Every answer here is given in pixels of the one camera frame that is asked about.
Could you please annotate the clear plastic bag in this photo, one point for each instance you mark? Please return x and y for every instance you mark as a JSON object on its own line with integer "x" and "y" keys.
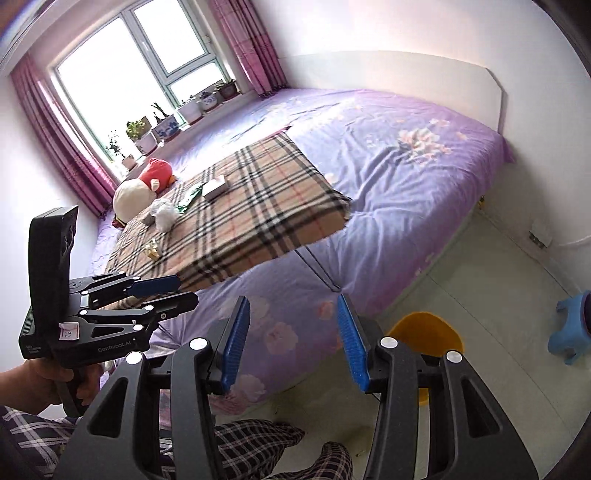
{"x": 164, "y": 214}

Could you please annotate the bushy plant white pot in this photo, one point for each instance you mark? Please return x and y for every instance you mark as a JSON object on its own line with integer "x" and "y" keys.
{"x": 139, "y": 132}

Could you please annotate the red cream plush toy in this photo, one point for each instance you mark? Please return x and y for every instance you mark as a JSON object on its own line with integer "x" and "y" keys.
{"x": 135, "y": 195}

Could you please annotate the pink curtain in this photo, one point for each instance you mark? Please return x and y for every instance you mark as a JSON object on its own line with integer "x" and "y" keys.
{"x": 251, "y": 43}
{"x": 81, "y": 170}

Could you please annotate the left pink curtain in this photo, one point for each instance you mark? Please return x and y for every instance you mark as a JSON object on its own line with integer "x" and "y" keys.
{"x": 81, "y": 170}

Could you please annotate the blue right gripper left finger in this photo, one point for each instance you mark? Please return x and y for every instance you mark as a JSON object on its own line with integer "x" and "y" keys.
{"x": 232, "y": 344}

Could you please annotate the blue white porcelain plant pot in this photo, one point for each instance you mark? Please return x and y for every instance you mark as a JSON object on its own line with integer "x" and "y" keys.
{"x": 167, "y": 126}

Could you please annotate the small yellow white package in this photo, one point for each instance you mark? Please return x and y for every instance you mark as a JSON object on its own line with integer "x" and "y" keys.
{"x": 152, "y": 250}

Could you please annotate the plaid tan table cloth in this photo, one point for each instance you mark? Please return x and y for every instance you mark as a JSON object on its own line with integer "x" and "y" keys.
{"x": 277, "y": 202}

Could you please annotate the small blue patterned pot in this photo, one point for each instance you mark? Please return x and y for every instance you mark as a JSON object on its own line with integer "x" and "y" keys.
{"x": 207, "y": 100}

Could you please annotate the white tall plant pot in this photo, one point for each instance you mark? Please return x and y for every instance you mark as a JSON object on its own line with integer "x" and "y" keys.
{"x": 190, "y": 111}

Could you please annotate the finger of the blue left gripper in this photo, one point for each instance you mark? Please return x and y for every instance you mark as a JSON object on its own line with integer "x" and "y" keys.
{"x": 166, "y": 308}
{"x": 154, "y": 286}

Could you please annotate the white bed headboard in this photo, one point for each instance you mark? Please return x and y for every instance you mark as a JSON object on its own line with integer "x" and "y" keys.
{"x": 469, "y": 89}

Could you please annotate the small plant white pot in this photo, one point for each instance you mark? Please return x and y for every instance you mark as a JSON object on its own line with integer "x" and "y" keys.
{"x": 127, "y": 160}

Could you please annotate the metal hairpin table legs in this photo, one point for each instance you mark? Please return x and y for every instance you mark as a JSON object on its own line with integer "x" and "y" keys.
{"x": 315, "y": 266}

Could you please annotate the dark round plant pot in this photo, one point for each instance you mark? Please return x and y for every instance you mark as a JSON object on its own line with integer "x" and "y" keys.
{"x": 227, "y": 90}

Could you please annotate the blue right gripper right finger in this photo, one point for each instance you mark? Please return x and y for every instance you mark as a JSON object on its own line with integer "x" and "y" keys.
{"x": 355, "y": 343}

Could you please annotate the green plastic packet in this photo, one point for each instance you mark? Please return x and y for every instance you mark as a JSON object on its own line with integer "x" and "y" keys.
{"x": 189, "y": 197}

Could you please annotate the person's left hand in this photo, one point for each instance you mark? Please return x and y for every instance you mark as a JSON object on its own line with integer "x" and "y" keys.
{"x": 32, "y": 386}

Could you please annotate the right pink curtain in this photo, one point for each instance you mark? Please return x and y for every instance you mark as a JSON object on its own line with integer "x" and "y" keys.
{"x": 251, "y": 43}

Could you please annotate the yellow trash bin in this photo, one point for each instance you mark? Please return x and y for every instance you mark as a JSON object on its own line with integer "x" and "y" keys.
{"x": 426, "y": 334}

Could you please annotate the orange white medicine box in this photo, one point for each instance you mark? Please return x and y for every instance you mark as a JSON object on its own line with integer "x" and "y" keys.
{"x": 214, "y": 188}

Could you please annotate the blue plastic stool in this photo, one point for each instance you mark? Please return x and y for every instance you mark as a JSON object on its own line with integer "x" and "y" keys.
{"x": 573, "y": 340}

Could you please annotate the purple floral bed sheet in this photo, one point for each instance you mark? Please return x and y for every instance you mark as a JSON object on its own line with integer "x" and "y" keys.
{"x": 413, "y": 172}

